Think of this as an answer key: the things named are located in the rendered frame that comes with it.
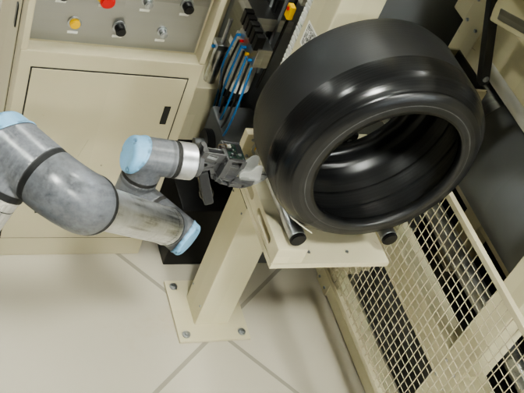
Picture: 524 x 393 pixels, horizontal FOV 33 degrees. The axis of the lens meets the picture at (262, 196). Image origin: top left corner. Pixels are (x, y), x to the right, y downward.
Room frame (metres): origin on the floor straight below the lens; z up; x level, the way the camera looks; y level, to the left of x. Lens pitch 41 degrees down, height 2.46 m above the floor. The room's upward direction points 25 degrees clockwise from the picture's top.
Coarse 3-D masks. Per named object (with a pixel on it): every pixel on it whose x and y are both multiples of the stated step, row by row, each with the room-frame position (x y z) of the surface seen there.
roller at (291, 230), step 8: (256, 152) 1.94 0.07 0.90; (272, 192) 1.81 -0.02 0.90; (280, 208) 1.76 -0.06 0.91; (280, 216) 1.75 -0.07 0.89; (288, 216) 1.73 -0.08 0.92; (288, 224) 1.71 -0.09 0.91; (296, 224) 1.72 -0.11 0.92; (288, 232) 1.69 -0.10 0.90; (296, 232) 1.69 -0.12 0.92; (304, 232) 1.70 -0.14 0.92; (296, 240) 1.68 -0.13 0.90; (304, 240) 1.69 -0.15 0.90
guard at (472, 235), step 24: (432, 216) 2.02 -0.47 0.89; (456, 216) 1.95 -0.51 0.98; (408, 240) 2.05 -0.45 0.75; (432, 240) 1.99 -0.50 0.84; (480, 264) 1.83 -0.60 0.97; (336, 288) 2.18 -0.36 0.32; (360, 288) 2.10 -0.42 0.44; (384, 288) 2.02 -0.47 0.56; (432, 288) 1.90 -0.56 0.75; (504, 288) 1.74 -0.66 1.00; (360, 312) 2.05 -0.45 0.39; (408, 312) 1.92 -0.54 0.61; (456, 312) 1.80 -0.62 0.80; (480, 312) 1.75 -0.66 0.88; (408, 360) 1.82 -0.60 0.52; (504, 360) 1.63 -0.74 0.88; (456, 384) 1.68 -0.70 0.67
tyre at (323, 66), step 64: (320, 64) 1.77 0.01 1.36; (384, 64) 1.77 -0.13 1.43; (448, 64) 1.88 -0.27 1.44; (256, 128) 1.77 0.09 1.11; (320, 128) 1.65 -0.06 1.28; (384, 128) 2.08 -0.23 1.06; (448, 128) 2.04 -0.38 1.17; (320, 192) 1.89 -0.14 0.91; (384, 192) 1.95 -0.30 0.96; (448, 192) 1.88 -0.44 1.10
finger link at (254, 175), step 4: (256, 168) 1.67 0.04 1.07; (260, 168) 1.68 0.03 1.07; (240, 172) 1.65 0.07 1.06; (244, 172) 1.65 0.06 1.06; (248, 172) 1.66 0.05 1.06; (252, 172) 1.67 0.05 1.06; (256, 172) 1.67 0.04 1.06; (260, 172) 1.68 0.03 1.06; (240, 176) 1.65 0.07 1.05; (244, 176) 1.66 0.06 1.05; (248, 176) 1.66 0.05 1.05; (252, 176) 1.67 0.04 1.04; (256, 176) 1.68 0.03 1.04; (260, 176) 1.68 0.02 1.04; (264, 176) 1.70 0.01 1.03; (248, 180) 1.66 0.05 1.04; (252, 180) 1.66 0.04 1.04; (256, 180) 1.67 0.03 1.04; (260, 180) 1.68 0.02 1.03
